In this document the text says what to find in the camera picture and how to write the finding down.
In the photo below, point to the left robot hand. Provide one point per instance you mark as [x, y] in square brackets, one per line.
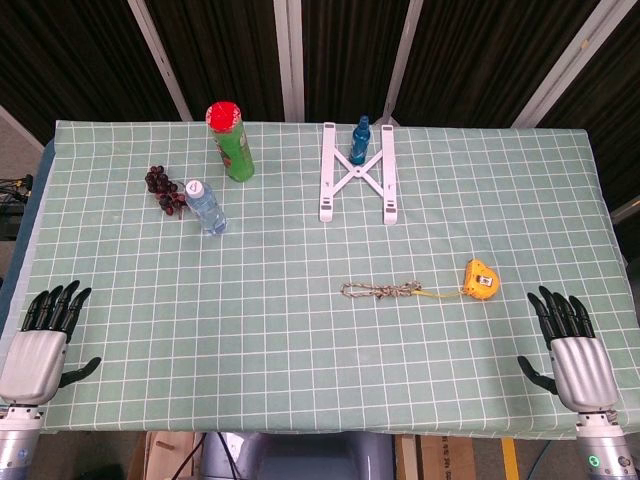
[35, 360]

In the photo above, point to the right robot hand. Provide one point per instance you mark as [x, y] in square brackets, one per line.
[580, 370]

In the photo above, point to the yellow tape measure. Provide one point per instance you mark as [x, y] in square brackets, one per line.
[479, 280]

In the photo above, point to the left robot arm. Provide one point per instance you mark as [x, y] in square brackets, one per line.
[17, 440]

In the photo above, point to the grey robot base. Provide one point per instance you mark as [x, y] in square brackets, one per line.
[300, 457]

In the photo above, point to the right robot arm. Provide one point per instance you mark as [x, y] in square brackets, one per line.
[602, 445]

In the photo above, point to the brown cardboard box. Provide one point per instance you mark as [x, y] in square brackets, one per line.
[167, 452]

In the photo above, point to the dark red grape bunch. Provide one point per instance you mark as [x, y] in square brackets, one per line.
[162, 190]

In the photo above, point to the clear water bottle white cap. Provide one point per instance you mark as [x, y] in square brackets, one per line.
[205, 207]

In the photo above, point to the green checkered tablecloth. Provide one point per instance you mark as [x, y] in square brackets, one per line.
[310, 310]

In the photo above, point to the green chip can red lid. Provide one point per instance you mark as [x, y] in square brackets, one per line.
[231, 142]

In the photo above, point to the white folding laptop stand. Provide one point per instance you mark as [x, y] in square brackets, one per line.
[357, 172]

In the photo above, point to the blue spray bottle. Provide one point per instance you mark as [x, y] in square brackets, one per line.
[360, 142]

